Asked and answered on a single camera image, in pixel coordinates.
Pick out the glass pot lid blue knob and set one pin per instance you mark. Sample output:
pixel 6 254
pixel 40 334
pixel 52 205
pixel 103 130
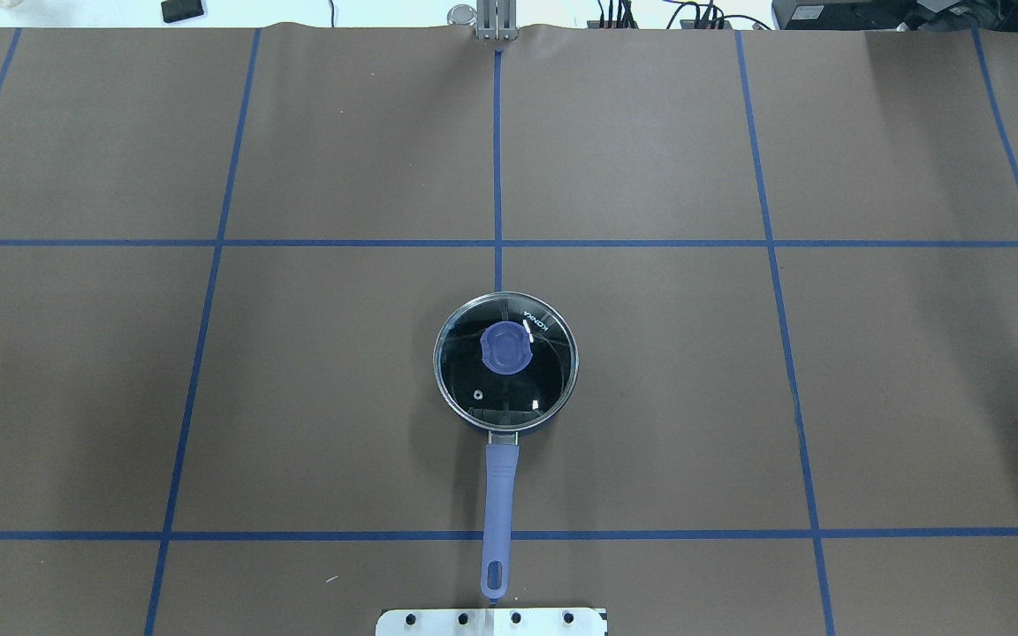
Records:
pixel 506 362

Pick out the dark blue saucepan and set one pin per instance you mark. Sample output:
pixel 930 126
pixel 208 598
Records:
pixel 502 458

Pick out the brown paper table mat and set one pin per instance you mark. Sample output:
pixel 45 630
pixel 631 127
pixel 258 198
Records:
pixel 790 261

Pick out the black small device on table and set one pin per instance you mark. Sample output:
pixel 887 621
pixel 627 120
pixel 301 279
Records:
pixel 174 11

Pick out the aluminium frame post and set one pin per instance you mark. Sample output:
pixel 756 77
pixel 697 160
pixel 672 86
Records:
pixel 496 20

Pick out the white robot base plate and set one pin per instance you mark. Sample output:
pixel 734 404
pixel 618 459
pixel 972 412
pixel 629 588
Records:
pixel 494 621

